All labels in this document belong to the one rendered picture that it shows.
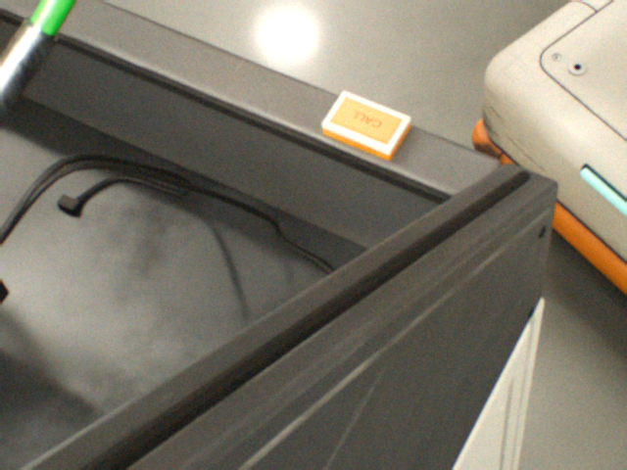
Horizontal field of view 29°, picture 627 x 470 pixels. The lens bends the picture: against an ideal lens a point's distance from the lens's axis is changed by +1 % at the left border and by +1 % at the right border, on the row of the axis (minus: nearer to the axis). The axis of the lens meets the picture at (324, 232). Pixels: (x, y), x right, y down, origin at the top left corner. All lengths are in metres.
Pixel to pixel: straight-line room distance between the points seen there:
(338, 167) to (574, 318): 1.02
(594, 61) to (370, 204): 0.89
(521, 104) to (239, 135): 0.86
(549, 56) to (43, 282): 0.95
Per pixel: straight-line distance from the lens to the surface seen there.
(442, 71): 2.03
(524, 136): 1.69
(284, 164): 0.85
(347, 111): 0.79
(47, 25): 0.61
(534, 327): 0.93
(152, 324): 0.88
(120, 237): 0.92
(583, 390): 1.75
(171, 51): 0.86
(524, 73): 1.68
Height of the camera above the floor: 1.60
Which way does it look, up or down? 59 degrees down
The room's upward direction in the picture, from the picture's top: 9 degrees counter-clockwise
